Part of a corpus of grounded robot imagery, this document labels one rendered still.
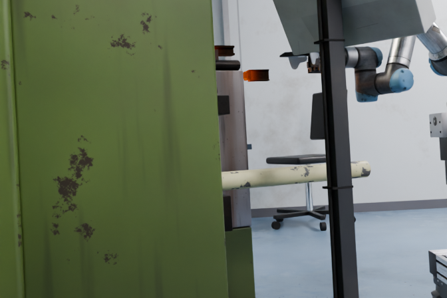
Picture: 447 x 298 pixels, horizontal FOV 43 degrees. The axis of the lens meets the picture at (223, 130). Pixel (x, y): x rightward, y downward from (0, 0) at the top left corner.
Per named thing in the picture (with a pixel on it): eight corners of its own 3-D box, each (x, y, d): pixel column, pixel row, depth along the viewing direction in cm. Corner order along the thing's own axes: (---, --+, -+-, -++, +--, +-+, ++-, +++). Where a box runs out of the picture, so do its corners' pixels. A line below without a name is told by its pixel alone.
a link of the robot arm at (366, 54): (385, 68, 199) (384, 44, 199) (359, 68, 195) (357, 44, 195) (371, 72, 206) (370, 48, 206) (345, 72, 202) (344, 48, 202)
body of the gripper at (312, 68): (317, 70, 188) (348, 70, 193) (316, 44, 188) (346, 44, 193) (305, 73, 195) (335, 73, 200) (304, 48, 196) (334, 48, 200)
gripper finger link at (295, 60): (280, 70, 196) (307, 67, 194) (279, 52, 196) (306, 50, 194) (281, 70, 199) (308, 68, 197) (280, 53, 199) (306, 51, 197)
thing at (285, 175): (360, 178, 157) (360, 158, 157) (373, 179, 152) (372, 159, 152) (211, 192, 140) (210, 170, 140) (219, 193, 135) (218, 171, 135)
